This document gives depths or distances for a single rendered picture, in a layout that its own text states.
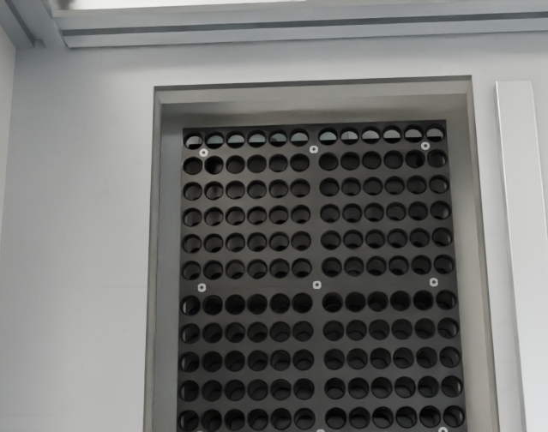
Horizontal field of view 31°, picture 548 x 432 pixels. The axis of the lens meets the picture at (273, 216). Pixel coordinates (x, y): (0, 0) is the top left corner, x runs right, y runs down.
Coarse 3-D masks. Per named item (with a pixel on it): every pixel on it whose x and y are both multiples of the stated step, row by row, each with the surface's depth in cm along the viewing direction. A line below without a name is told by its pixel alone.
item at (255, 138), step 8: (216, 136) 71; (232, 136) 71; (240, 136) 71; (256, 136) 71; (272, 136) 71; (280, 136) 71; (296, 136) 71; (304, 136) 71; (320, 136) 71; (328, 136) 71; (344, 136) 71
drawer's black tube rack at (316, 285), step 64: (192, 192) 68; (256, 192) 67; (320, 192) 64; (384, 192) 64; (448, 192) 63; (192, 256) 63; (256, 256) 63; (320, 256) 63; (384, 256) 62; (448, 256) 62; (192, 320) 62; (256, 320) 62; (320, 320) 61; (384, 320) 61; (448, 320) 61; (192, 384) 63; (256, 384) 63; (320, 384) 60; (384, 384) 63; (448, 384) 63
